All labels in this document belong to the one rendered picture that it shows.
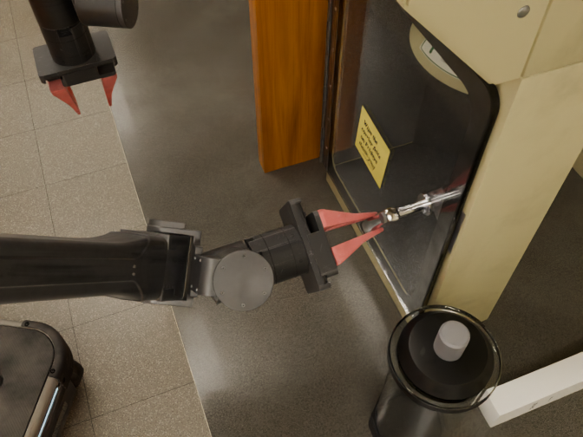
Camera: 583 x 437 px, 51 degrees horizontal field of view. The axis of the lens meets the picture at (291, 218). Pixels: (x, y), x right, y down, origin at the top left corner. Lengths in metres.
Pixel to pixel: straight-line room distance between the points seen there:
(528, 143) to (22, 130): 2.26
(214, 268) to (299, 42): 0.41
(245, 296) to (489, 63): 0.29
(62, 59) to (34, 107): 1.85
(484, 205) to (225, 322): 0.42
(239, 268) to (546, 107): 0.30
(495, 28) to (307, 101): 0.54
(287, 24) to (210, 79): 0.39
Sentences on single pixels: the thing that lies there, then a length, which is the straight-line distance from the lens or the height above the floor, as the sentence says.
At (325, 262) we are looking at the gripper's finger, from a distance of 0.65.
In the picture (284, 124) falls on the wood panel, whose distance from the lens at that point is 0.96.
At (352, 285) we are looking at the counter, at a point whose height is 0.94.
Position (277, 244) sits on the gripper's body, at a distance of 0.65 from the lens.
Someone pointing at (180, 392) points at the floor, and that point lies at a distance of 1.86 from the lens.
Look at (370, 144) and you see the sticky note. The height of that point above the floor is 1.17.
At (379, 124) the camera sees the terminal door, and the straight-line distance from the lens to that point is 0.73.
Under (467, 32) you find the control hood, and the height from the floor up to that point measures 1.47.
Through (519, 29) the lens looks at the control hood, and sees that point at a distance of 0.46.
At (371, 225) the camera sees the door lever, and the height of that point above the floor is 1.16.
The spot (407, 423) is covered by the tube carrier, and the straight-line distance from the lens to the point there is 0.69.
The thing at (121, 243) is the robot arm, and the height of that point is 1.27.
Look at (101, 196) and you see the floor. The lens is 2.30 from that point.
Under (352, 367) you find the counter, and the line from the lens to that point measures 0.85.
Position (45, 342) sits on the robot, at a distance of 1.75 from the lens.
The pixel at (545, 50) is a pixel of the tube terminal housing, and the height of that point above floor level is 1.43.
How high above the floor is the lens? 1.72
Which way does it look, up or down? 54 degrees down
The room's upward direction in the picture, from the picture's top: straight up
